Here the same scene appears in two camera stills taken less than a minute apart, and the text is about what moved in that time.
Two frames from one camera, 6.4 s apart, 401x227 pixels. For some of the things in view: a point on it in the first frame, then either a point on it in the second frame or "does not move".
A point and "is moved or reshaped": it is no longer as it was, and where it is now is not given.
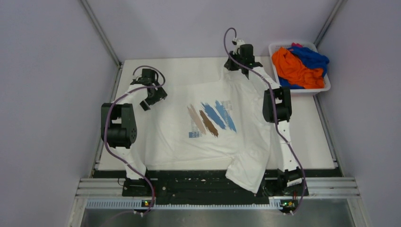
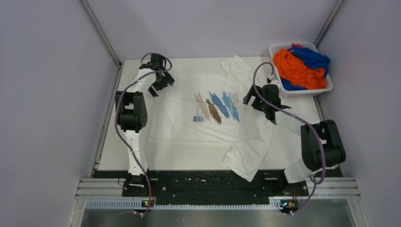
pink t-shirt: x=293 y=44 does not move
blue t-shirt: x=309 y=57 does not move
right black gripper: x=228 y=65 to x=252 y=92
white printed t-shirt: x=215 y=122 is moved or reshaped
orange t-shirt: x=287 y=64 does not move
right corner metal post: x=328 y=22 does not move
